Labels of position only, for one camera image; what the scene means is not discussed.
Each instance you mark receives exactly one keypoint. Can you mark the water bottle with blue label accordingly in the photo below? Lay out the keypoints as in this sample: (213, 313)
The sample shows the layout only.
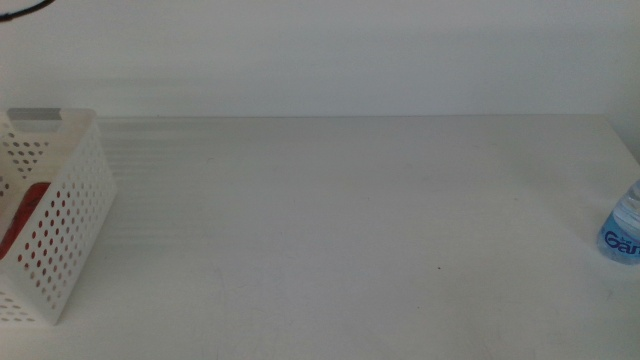
(622, 240)

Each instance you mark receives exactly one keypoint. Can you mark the red soda can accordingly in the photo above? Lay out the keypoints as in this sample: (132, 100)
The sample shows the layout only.
(25, 210)

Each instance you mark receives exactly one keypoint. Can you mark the white perforated plastic basket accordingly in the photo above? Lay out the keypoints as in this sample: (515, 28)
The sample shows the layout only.
(77, 116)

